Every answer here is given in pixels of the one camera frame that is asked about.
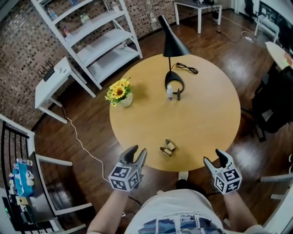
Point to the white office desk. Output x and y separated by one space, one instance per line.
266 24

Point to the person's right shoe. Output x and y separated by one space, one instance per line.
183 175

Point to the person's black trousers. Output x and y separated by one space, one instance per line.
185 185

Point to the black desk lamp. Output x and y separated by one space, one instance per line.
171 43

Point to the clear plastic bottle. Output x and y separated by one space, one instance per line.
51 14
84 18

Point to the blue tissue box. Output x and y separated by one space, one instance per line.
21 182

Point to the person's shoe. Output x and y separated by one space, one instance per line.
183 175
160 192

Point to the white round table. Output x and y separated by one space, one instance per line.
277 54

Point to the small beige box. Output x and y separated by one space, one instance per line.
22 200

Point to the black waste bin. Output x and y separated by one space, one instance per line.
215 14

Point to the small amber bottle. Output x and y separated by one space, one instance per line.
166 151
170 145

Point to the white small bottle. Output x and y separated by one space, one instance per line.
170 92

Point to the white frame desk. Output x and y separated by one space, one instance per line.
283 205

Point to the white rounded object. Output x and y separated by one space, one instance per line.
29 178

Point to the person's right forearm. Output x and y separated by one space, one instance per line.
238 210

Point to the person's white printed shirt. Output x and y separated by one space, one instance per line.
174 205

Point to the black small tube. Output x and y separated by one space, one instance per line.
179 96

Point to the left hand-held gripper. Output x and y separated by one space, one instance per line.
123 178

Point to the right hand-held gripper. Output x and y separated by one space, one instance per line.
227 181

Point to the pack of water bottles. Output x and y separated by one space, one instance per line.
24 161

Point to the black monitor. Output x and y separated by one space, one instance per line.
270 10

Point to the colourful drink pack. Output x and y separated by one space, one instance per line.
66 31

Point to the black router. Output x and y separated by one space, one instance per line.
49 75

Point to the white side table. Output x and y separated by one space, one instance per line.
50 84

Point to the sunflowers in white pot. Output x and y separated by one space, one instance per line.
119 91

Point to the person's left shoe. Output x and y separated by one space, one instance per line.
160 192

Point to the white metal shelf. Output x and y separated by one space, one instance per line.
103 48

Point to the black metal railing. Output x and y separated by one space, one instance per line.
16 133

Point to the black office chair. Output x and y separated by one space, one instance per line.
274 107
249 6

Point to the person's left forearm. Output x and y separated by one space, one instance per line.
105 212

